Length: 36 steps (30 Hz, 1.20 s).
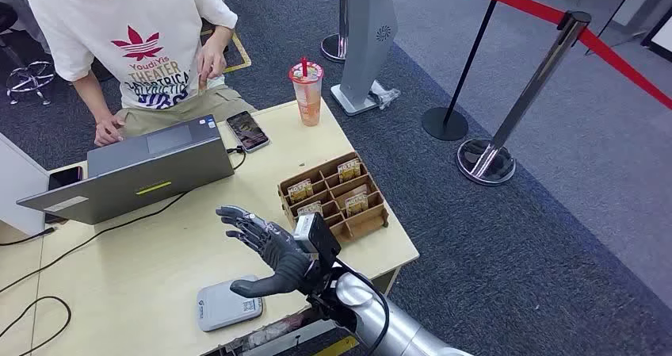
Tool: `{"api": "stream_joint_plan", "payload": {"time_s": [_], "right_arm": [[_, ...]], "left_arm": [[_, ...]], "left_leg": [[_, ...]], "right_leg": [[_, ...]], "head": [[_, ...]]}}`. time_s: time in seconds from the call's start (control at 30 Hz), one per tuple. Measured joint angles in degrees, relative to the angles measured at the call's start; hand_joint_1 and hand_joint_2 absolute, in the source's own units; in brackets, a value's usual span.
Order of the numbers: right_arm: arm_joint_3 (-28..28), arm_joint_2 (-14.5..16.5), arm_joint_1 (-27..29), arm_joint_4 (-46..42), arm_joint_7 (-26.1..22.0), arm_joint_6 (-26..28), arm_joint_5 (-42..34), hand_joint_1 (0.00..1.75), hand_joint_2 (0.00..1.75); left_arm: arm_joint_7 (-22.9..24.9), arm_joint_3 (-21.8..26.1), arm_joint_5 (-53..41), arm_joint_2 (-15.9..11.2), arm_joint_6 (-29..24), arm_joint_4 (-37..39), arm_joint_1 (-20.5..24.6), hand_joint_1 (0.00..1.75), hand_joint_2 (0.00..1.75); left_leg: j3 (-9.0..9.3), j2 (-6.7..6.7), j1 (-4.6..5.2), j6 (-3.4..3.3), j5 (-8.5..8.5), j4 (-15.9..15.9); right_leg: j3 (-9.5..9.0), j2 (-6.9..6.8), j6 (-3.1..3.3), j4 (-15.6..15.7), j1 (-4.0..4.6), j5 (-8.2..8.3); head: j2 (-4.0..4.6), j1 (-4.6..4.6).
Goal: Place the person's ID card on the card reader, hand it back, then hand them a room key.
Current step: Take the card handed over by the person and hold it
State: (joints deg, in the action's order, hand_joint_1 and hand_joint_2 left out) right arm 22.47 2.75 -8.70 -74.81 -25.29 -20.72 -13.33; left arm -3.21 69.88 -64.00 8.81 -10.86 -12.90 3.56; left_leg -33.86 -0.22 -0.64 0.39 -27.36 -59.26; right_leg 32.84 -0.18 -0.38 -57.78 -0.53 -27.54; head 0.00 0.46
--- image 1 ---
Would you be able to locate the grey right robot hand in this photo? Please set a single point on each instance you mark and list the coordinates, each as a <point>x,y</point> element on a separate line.
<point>283,261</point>

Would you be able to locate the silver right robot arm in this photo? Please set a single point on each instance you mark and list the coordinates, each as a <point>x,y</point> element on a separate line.
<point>378,322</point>

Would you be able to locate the grey card reader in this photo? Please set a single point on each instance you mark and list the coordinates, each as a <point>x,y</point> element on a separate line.
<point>226,306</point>

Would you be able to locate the wooden card organizer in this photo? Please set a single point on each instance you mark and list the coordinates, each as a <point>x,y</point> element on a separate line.
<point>367,225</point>

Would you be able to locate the person's left hand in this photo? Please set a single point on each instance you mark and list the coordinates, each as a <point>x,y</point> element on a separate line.
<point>210,62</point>

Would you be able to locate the person's hand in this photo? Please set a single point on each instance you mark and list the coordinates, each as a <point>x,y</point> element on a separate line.
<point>210,62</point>
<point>107,131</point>

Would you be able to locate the person's right hand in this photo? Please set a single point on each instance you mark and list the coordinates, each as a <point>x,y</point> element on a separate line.
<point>107,131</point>

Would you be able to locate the person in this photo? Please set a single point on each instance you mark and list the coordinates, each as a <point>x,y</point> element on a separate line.
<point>147,17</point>

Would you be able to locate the grey metal bar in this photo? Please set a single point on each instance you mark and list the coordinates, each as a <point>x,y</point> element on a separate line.
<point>283,343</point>

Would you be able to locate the yellow floor tape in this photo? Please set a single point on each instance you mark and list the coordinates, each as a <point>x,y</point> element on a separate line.
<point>338,347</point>
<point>241,51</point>

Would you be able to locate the smartphone with lit screen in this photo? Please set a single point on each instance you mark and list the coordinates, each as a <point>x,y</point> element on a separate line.
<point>248,131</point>

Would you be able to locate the orange drink plastic cup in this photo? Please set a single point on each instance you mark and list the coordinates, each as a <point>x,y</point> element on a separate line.
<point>308,101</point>

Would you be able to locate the grey laptop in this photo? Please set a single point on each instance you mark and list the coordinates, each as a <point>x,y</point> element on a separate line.
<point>131,180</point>

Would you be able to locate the clear plastic bag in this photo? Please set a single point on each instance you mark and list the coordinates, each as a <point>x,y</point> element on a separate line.
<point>383,95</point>

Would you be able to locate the red straw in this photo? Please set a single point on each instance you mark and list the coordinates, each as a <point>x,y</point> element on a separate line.
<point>304,66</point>

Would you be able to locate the black phone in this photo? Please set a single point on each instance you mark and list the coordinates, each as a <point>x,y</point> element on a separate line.
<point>65,177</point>

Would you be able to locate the grey kiosk stand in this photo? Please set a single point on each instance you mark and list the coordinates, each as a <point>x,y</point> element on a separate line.
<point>367,28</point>

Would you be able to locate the white cabinet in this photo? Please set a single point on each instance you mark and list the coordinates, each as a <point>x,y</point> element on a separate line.
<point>18,185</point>

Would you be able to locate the chrome chair base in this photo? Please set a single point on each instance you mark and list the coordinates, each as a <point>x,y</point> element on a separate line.
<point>31,78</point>

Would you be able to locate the red barrier belt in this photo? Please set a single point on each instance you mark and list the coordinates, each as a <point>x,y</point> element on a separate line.
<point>525,4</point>

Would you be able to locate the black framed white panel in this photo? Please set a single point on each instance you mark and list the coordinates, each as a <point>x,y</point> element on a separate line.
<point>662,38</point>

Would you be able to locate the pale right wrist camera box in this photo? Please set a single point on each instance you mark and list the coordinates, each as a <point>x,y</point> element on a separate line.
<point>320,238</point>

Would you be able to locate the black stanchion post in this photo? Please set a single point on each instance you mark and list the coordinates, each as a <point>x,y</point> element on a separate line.
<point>445,124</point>

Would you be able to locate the chrome stanchion post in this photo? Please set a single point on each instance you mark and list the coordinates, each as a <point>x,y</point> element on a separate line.
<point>530,88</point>
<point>333,48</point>

